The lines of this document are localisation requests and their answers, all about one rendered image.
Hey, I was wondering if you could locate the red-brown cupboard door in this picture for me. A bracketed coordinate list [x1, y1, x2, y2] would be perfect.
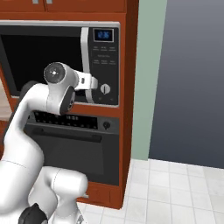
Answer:
[45, 0, 127, 13]
[0, 0, 46, 13]

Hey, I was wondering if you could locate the white microwave knob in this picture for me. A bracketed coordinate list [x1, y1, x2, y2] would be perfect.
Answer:
[100, 83, 111, 95]

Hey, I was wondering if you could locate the red-brown drawer front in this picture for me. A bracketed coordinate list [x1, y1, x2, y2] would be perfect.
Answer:
[76, 181, 123, 206]

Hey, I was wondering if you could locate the red-brown tall cabinet housing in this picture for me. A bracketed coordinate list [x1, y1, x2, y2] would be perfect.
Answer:
[0, 0, 140, 211]

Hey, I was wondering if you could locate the black and silver microwave oven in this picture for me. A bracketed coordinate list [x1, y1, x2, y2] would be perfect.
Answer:
[0, 20, 122, 109]

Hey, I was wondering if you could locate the black microwave door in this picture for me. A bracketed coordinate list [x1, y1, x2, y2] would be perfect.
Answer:
[0, 25, 90, 105]

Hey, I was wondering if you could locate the black built-in oven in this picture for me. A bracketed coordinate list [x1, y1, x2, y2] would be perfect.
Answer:
[24, 110, 121, 187]

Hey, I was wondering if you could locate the silver microwave door handle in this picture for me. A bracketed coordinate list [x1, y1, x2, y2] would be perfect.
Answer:
[80, 26, 96, 105]

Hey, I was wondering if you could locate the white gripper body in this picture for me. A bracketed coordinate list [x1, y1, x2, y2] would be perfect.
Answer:
[87, 75, 100, 90]

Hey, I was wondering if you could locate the black oven door handle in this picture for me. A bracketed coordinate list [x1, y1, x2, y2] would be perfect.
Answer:
[31, 127, 103, 144]

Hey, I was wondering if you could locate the black oven door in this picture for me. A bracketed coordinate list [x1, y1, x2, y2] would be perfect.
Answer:
[24, 124, 121, 187]

